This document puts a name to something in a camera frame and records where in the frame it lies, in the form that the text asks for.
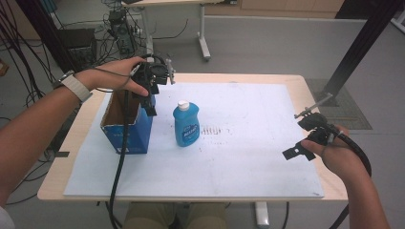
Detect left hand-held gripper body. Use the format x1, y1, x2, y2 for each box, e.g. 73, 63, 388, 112
130, 54, 177, 96

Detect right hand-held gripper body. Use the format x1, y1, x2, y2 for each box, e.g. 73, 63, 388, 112
293, 94, 343, 147

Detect blue cardboard box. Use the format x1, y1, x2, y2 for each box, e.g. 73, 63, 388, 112
100, 90, 157, 156

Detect blue dish soap bottle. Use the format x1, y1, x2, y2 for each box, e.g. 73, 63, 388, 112
172, 99, 201, 148

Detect person's right hand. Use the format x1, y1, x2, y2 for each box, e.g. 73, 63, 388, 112
300, 125, 361, 185

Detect person's left hand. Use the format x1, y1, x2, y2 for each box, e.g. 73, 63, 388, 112
75, 56, 150, 98

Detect dark floor grate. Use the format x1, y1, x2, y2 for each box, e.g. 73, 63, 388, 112
305, 78, 373, 131

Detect black equipment on stand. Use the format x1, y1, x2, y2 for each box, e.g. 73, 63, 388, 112
107, 9, 137, 55

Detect white table mat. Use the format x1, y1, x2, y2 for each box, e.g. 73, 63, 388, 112
63, 81, 325, 198

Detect white-legged background desk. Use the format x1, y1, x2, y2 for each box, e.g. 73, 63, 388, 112
122, 0, 238, 63

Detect white table leg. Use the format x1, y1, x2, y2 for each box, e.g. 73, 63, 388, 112
254, 200, 271, 227

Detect black computer tower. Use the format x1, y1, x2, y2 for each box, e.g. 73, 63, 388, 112
56, 28, 98, 73

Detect person's legs in khaki pants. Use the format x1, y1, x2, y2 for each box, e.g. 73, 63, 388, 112
122, 201, 228, 229

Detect grey wrist cord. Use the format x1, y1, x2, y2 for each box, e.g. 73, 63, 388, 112
91, 65, 141, 94

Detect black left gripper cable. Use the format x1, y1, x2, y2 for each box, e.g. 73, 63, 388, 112
108, 89, 132, 229

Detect thin black cable under table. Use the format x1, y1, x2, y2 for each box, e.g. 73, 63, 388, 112
281, 200, 290, 229

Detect beige strap wristwatch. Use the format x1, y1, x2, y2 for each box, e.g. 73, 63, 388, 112
52, 70, 94, 103

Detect black metal post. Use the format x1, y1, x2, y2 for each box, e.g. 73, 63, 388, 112
313, 0, 405, 107

